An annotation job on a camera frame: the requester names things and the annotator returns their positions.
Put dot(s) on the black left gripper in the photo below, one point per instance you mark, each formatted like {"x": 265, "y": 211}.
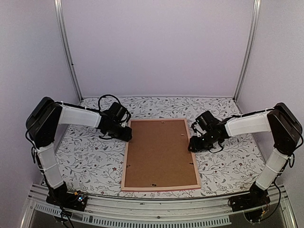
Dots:
{"x": 126, "y": 135}

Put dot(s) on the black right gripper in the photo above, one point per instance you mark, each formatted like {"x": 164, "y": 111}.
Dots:
{"x": 195, "y": 146}

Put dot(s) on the brown backing board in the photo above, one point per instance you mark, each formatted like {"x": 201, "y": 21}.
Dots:
{"x": 159, "y": 152}

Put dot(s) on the pink wooden picture frame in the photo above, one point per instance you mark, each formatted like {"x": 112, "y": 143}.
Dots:
{"x": 124, "y": 180}

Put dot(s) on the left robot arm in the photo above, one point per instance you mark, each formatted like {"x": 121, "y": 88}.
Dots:
{"x": 42, "y": 126}

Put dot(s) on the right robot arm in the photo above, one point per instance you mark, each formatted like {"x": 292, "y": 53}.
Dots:
{"x": 286, "y": 131}

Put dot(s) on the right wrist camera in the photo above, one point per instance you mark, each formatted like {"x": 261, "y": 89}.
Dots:
{"x": 197, "y": 132}

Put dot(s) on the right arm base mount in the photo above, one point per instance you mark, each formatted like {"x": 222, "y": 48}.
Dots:
{"x": 247, "y": 201}

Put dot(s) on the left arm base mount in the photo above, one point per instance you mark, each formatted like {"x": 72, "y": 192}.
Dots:
{"x": 76, "y": 200}

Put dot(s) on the left aluminium corner post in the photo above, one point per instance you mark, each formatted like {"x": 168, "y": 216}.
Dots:
{"x": 66, "y": 47}

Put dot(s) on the aluminium corner post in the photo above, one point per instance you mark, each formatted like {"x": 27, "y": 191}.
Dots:
{"x": 249, "y": 48}
{"x": 66, "y": 47}

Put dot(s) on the right aluminium corner post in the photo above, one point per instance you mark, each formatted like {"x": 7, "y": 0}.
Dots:
{"x": 249, "y": 48}

